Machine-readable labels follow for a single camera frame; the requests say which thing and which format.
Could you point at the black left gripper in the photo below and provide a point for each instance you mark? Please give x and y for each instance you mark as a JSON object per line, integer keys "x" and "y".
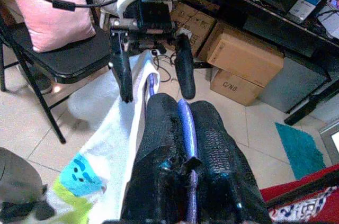
{"x": 155, "y": 14}

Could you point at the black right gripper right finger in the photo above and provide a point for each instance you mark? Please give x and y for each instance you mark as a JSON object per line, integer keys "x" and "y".
{"x": 219, "y": 142}

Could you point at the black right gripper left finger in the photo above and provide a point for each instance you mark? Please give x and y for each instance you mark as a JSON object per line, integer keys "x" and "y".
{"x": 159, "y": 142}

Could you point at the purple plastic hanger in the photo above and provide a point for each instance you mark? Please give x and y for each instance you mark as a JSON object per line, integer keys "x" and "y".
{"x": 187, "y": 120}

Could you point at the white T-shirt with cartoon print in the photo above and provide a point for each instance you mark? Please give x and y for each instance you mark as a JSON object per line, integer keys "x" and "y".
{"x": 111, "y": 134}

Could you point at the cardboard box marked C/NO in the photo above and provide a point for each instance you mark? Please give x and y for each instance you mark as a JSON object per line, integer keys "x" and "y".
{"x": 235, "y": 89}

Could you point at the printed cardboard box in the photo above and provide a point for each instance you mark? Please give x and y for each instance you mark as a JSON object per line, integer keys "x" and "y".
{"x": 193, "y": 20}

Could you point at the teal floor mat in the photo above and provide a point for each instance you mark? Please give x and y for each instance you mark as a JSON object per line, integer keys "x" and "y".
{"x": 299, "y": 150}

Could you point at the black folding chair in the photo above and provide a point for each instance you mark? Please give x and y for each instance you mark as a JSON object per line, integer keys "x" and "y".
{"x": 74, "y": 58}

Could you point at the grey metal case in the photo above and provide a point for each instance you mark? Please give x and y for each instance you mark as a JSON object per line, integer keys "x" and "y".
{"x": 288, "y": 86}

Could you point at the large plain cardboard box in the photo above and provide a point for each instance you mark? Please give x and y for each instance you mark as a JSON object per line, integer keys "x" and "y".
{"x": 243, "y": 54}

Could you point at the chrome and black clothes rack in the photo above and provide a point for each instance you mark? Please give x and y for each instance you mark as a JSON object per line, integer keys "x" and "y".
{"x": 304, "y": 191}

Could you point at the red shirt with white print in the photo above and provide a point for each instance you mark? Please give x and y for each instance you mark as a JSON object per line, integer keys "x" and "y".
{"x": 299, "y": 210}

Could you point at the aluminium sliding glass door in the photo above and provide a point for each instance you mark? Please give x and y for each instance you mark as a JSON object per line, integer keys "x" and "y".
{"x": 331, "y": 142}

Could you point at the pink pillow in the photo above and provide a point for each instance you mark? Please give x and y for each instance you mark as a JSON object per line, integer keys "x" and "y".
{"x": 53, "y": 9}

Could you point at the blue and white carton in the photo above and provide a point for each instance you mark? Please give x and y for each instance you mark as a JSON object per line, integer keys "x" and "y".
{"x": 307, "y": 1}

